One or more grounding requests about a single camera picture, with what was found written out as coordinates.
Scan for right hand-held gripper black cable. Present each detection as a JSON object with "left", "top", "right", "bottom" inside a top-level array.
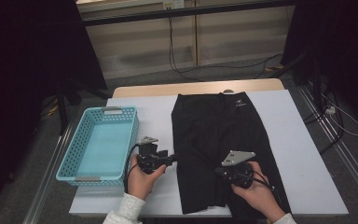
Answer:
[{"left": 249, "top": 170, "right": 276, "bottom": 192}]

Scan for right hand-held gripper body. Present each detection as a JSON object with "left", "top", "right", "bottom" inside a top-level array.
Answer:
[{"left": 217, "top": 149, "right": 256, "bottom": 190}]

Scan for black curtain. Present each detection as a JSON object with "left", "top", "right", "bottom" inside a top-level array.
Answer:
[
  {"left": 280, "top": 0, "right": 358, "bottom": 130},
  {"left": 0, "top": 0, "right": 109, "bottom": 203}
]

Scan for white wall socket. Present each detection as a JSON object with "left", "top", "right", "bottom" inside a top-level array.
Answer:
[{"left": 162, "top": 0, "right": 186, "bottom": 10}]

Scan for thin white cable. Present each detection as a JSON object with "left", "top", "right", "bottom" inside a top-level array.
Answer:
[{"left": 321, "top": 92, "right": 358, "bottom": 137}]

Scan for black pants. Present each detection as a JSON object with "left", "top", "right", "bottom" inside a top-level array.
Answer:
[{"left": 171, "top": 91, "right": 293, "bottom": 219}]

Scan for light blue perforated plastic basket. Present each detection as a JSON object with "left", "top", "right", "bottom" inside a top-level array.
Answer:
[{"left": 55, "top": 105, "right": 140, "bottom": 188}]

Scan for person's left hand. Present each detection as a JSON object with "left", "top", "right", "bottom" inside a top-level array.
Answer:
[{"left": 127, "top": 154, "right": 168, "bottom": 202}]

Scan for hand-held gripper black cable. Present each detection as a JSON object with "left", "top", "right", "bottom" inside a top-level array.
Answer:
[
  {"left": 123, "top": 143, "right": 143, "bottom": 194},
  {"left": 249, "top": 170, "right": 276, "bottom": 192}
]

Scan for metal floor rail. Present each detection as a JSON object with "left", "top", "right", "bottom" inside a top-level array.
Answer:
[
  {"left": 22, "top": 123, "right": 76, "bottom": 224},
  {"left": 297, "top": 83, "right": 358, "bottom": 203}
]

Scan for black floor cable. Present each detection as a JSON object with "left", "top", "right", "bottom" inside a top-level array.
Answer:
[{"left": 302, "top": 89, "right": 347, "bottom": 156}]

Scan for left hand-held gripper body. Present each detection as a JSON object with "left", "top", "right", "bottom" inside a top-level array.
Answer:
[{"left": 136, "top": 135, "right": 166, "bottom": 175}]

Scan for left hand-held gripper black cable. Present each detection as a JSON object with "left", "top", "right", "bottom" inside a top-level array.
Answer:
[{"left": 123, "top": 143, "right": 143, "bottom": 194}]

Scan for person's right hand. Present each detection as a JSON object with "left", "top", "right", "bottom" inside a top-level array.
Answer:
[{"left": 230, "top": 161, "right": 286, "bottom": 224}]

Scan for black socket power cable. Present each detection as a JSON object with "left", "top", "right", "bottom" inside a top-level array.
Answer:
[{"left": 167, "top": 8, "right": 284, "bottom": 83}]

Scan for wooden table with white top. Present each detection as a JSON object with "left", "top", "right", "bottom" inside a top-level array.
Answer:
[{"left": 68, "top": 77, "right": 350, "bottom": 218}]

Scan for black metal stand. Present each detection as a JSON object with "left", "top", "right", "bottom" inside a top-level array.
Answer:
[{"left": 270, "top": 49, "right": 324, "bottom": 105}]

